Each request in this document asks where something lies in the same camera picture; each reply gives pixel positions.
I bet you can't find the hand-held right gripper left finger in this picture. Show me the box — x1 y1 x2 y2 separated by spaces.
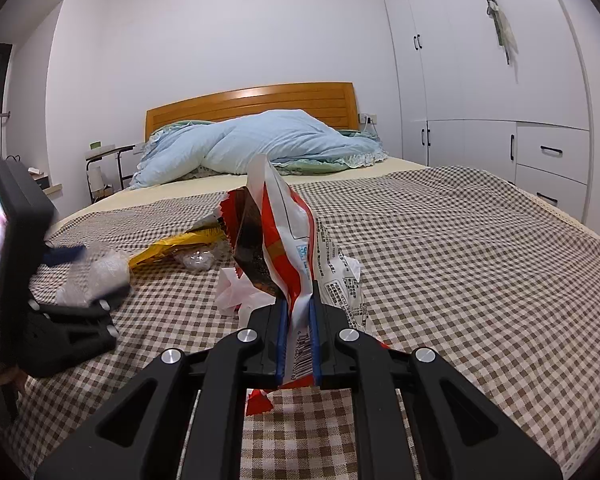
34 302 288 480

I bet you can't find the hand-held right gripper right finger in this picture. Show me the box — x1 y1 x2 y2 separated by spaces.
308 297 566 480

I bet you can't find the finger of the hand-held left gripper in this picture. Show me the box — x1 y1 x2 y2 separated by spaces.
42 244 88 267
27 300 118 378

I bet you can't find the translucent plastic bag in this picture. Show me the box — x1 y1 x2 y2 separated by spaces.
55 247 132 306

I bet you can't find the orange white snack bag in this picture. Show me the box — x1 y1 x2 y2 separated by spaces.
219 154 376 416

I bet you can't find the yellow snack packet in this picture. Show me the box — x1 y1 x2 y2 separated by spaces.
127 227 228 267

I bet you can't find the cream bed sheet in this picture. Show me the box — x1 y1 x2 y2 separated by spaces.
45 155 431 241

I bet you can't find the clear cellophane wrapper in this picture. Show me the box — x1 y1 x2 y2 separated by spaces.
172 245 216 272

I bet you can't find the brown checkered blanket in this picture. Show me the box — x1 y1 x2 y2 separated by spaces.
20 165 600 480

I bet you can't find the light blue duvet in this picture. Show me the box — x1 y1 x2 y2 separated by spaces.
130 109 388 190

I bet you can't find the white wardrobe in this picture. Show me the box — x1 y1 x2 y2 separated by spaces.
375 0 596 226

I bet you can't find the green white hanging cloth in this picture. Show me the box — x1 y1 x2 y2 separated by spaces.
485 0 518 66

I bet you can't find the black frame side table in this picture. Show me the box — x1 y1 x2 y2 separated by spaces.
85 145 136 201

